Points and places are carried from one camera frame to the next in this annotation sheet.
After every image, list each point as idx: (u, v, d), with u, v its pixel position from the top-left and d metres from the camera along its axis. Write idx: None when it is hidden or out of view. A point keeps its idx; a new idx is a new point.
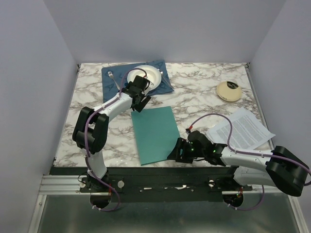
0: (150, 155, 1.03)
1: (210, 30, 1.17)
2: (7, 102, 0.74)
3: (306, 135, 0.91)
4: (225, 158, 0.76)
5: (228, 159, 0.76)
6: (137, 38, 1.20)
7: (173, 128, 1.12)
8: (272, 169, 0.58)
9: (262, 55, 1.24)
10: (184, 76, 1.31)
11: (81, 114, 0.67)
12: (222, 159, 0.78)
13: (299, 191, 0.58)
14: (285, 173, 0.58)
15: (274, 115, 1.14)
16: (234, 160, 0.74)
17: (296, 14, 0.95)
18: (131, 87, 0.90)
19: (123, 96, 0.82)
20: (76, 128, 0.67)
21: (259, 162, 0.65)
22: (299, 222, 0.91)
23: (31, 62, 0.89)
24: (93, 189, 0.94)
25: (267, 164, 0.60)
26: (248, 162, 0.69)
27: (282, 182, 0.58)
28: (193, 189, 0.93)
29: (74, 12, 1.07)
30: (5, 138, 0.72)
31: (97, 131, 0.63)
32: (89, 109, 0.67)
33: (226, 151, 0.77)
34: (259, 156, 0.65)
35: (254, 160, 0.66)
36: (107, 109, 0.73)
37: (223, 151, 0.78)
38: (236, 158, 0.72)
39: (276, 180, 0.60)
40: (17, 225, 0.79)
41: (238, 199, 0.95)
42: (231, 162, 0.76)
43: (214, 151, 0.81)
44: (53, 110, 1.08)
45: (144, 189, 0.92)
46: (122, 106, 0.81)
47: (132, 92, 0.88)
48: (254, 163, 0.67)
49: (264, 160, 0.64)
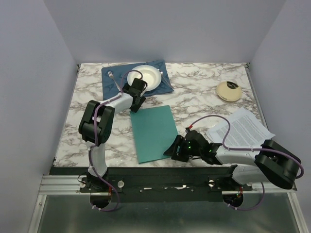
0: (149, 154, 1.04)
1: (210, 31, 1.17)
2: (7, 102, 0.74)
3: (306, 135, 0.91)
4: (219, 156, 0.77)
5: (222, 157, 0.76)
6: (137, 38, 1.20)
7: (172, 127, 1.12)
8: (260, 162, 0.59)
9: (262, 55, 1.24)
10: (184, 76, 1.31)
11: (88, 106, 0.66)
12: (217, 158, 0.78)
13: (290, 183, 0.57)
14: (274, 165, 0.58)
15: (273, 115, 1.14)
16: (229, 158, 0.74)
17: (296, 14, 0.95)
18: (131, 89, 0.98)
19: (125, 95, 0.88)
20: (83, 120, 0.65)
21: (250, 156, 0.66)
22: (299, 222, 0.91)
23: (32, 62, 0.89)
24: (93, 189, 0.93)
25: (256, 158, 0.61)
26: (240, 158, 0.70)
27: (272, 175, 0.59)
28: (193, 189, 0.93)
29: (73, 12, 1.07)
30: (5, 138, 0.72)
31: (105, 122, 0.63)
32: (96, 102, 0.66)
33: (221, 149, 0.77)
34: (250, 151, 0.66)
35: (245, 155, 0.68)
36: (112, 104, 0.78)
37: (218, 150, 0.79)
38: (231, 156, 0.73)
39: (267, 173, 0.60)
40: (17, 225, 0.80)
41: (238, 199, 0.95)
42: (226, 160, 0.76)
43: (210, 151, 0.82)
44: (53, 110, 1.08)
45: (144, 190, 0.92)
46: (123, 104, 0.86)
47: (131, 93, 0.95)
48: (246, 158, 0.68)
49: (253, 154, 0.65)
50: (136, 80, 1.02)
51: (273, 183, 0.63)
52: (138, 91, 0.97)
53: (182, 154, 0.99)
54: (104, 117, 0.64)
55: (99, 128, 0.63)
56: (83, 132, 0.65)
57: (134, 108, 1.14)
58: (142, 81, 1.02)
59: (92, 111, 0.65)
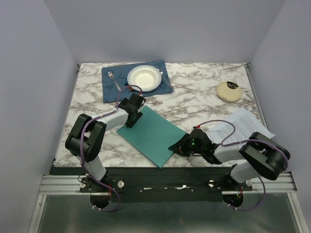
0: (155, 156, 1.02)
1: (209, 31, 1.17)
2: (7, 101, 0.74)
3: (306, 135, 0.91)
4: (216, 153, 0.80)
5: (219, 154, 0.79)
6: (137, 38, 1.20)
7: (167, 129, 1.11)
8: (245, 150, 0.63)
9: (262, 55, 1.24)
10: (184, 76, 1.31)
11: (78, 121, 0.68)
12: (215, 156, 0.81)
13: (274, 173, 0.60)
14: (257, 154, 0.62)
15: (273, 115, 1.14)
16: (224, 155, 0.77)
17: (296, 14, 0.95)
18: (128, 104, 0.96)
19: (120, 110, 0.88)
20: (71, 135, 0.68)
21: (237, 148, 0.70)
22: (299, 222, 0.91)
23: (31, 62, 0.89)
24: (93, 189, 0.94)
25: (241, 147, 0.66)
26: (232, 152, 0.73)
27: (256, 163, 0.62)
28: (193, 189, 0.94)
29: (73, 13, 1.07)
30: (5, 138, 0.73)
31: (93, 138, 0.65)
32: (87, 116, 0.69)
33: (219, 147, 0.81)
34: (238, 143, 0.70)
35: (234, 148, 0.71)
36: (104, 119, 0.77)
37: (216, 148, 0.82)
38: (224, 151, 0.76)
39: (252, 162, 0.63)
40: (16, 225, 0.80)
41: (237, 199, 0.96)
42: (222, 157, 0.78)
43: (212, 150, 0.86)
44: (53, 110, 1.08)
45: (144, 190, 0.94)
46: (118, 119, 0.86)
47: (128, 108, 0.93)
48: (236, 151, 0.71)
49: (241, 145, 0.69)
50: (133, 96, 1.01)
51: (262, 174, 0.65)
52: (132, 108, 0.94)
53: (184, 149, 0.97)
54: (94, 134, 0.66)
55: (87, 145, 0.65)
56: (70, 146, 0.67)
57: (129, 124, 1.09)
58: (141, 98, 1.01)
59: (81, 126, 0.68)
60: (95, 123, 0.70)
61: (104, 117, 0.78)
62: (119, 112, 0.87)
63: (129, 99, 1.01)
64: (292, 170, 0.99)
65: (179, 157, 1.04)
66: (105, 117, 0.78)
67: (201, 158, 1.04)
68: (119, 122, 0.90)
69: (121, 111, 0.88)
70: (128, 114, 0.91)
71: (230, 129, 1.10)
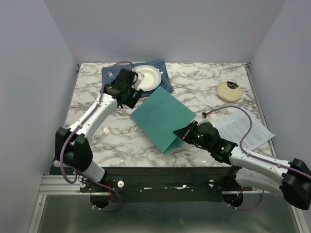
0: (160, 142, 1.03)
1: (209, 30, 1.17)
2: (7, 101, 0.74)
3: (305, 135, 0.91)
4: (234, 158, 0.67)
5: (237, 160, 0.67)
6: (137, 38, 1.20)
7: (176, 117, 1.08)
8: (288, 183, 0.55)
9: (262, 54, 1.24)
10: (184, 76, 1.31)
11: (57, 138, 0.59)
12: (230, 158, 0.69)
13: (306, 205, 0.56)
14: (301, 188, 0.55)
15: (273, 115, 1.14)
16: (244, 164, 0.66)
17: (296, 14, 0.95)
18: (116, 84, 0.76)
19: (105, 100, 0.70)
20: (57, 152, 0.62)
21: (275, 172, 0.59)
22: (299, 222, 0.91)
23: (31, 62, 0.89)
24: (93, 189, 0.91)
25: (285, 176, 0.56)
26: (261, 170, 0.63)
27: (293, 194, 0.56)
28: (193, 189, 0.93)
29: (73, 13, 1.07)
30: (6, 138, 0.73)
31: (77, 157, 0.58)
32: (64, 133, 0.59)
33: (237, 151, 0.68)
34: (275, 166, 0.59)
35: (268, 169, 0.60)
36: (86, 125, 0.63)
37: (233, 151, 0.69)
38: (249, 163, 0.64)
39: (287, 192, 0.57)
40: (17, 224, 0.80)
41: (238, 199, 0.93)
42: (239, 163, 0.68)
43: (222, 149, 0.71)
44: (53, 110, 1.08)
45: (144, 189, 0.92)
46: (102, 116, 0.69)
47: (118, 89, 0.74)
48: (267, 172, 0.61)
49: (280, 171, 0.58)
50: (122, 73, 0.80)
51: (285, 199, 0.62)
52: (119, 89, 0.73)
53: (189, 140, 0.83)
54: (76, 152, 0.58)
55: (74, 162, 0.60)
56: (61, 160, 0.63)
57: None
58: (133, 74, 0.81)
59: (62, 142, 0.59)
60: (76, 135, 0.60)
61: (84, 123, 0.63)
62: (105, 104, 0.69)
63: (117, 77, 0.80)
64: None
65: (179, 157, 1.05)
66: (85, 123, 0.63)
67: (200, 158, 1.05)
68: (110, 111, 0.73)
69: (106, 102, 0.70)
70: (119, 96, 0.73)
71: (230, 130, 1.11)
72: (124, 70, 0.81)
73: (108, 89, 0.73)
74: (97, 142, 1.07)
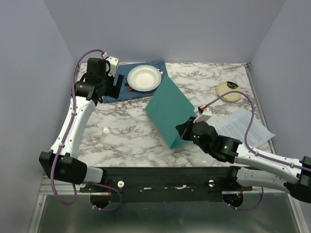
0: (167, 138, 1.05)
1: (209, 30, 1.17)
2: (7, 102, 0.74)
3: (305, 135, 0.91)
4: (241, 158, 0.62)
5: (245, 161, 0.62)
6: (137, 38, 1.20)
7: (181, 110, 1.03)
8: (304, 183, 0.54)
9: (262, 54, 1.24)
10: (184, 76, 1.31)
11: (43, 163, 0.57)
12: (235, 159, 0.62)
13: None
14: None
15: (273, 115, 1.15)
16: (252, 164, 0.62)
17: (296, 13, 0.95)
18: (88, 81, 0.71)
19: (79, 105, 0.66)
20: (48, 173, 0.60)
21: (288, 173, 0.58)
22: (299, 222, 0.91)
23: (31, 62, 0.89)
24: (93, 189, 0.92)
25: (301, 178, 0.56)
26: (270, 170, 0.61)
27: (304, 193, 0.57)
28: (193, 189, 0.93)
29: (73, 13, 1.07)
30: (6, 138, 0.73)
31: (71, 173, 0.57)
32: (47, 158, 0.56)
33: (244, 149, 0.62)
34: (288, 166, 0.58)
35: (281, 170, 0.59)
36: (67, 141, 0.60)
37: (239, 149, 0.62)
38: (259, 163, 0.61)
39: (299, 191, 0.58)
40: (17, 224, 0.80)
41: (238, 199, 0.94)
42: (245, 163, 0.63)
43: (224, 148, 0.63)
44: (53, 111, 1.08)
45: (144, 190, 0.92)
46: (83, 124, 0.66)
47: (89, 86, 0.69)
48: (278, 172, 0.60)
49: (294, 171, 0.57)
50: (90, 64, 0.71)
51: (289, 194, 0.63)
52: (91, 87, 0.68)
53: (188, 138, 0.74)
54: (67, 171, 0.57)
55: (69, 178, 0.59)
56: None
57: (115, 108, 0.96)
58: (102, 60, 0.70)
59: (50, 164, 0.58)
60: (61, 155, 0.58)
61: (65, 139, 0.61)
62: (80, 109, 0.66)
63: (87, 69, 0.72)
64: None
65: (179, 157, 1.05)
66: (67, 139, 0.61)
67: (200, 158, 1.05)
68: (90, 111, 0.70)
69: (81, 107, 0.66)
70: (93, 95, 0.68)
71: (230, 129, 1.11)
72: (91, 59, 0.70)
73: (79, 88, 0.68)
74: (97, 142, 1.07)
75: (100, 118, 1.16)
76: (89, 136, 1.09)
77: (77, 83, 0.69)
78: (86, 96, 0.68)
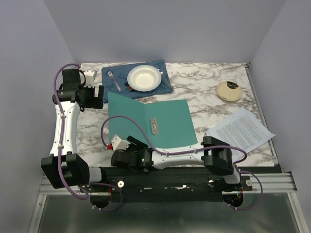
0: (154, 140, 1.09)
1: (209, 30, 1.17)
2: (7, 102, 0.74)
3: (304, 135, 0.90)
4: (157, 163, 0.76)
5: (161, 164, 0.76)
6: (137, 38, 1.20)
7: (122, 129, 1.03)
8: (209, 164, 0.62)
9: (262, 54, 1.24)
10: (184, 76, 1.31)
11: (45, 168, 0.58)
12: (155, 165, 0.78)
13: (230, 171, 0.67)
14: (219, 162, 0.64)
15: (272, 115, 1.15)
16: (167, 163, 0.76)
17: (296, 13, 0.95)
18: (67, 87, 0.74)
19: (66, 108, 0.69)
20: (54, 181, 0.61)
21: (194, 158, 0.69)
22: (299, 222, 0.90)
23: (31, 62, 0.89)
24: (93, 189, 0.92)
25: (204, 159, 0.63)
26: (181, 161, 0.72)
27: (217, 170, 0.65)
28: (192, 189, 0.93)
29: (73, 13, 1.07)
30: (5, 138, 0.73)
31: (76, 171, 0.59)
32: (49, 161, 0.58)
33: (157, 156, 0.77)
34: (193, 153, 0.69)
35: (189, 158, 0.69)
36: (66, 142, 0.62)
37: (153, 158, 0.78)
38: (170, 160, 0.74)
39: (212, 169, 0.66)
40: (16, 224, 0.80)
41: (237, 198, 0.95)
42: (163, 165, 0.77)
43: (142, 161, 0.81)
44: (53, 111, 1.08)
45: (144, 189, 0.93)
46: (74, 125, 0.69)
47: (70, 90, 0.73)
48: (190, 160, 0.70)
49: (198, 155, 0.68)
50: (66, 73, 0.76)
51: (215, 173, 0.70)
52: (73, 91, 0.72)
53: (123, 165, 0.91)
54: (72, 169, 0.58)
55: (76, 177, 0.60)
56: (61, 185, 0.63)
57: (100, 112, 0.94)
58: (76, 70, 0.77)
59: (55, 169, 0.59)
60: (64, 155, 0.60)
61: (63, 141, 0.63)
62: (69, 112, 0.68)
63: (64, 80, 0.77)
64: (292, 170, 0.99)
65: None
66: (64, 140, 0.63)
67: None
68: (77, 115, 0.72)
69: (69, 109, 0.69)
70: (76, 96, 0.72)
71: (230, 129, 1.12)
72: (65, 70, 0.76)
73: (60, 95, 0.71)
74: (97, 142, 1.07)
75: (100, 118, 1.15)
76: (89, 136, 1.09)
77: (58, 91, 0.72)
78: (70, 99, 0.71)
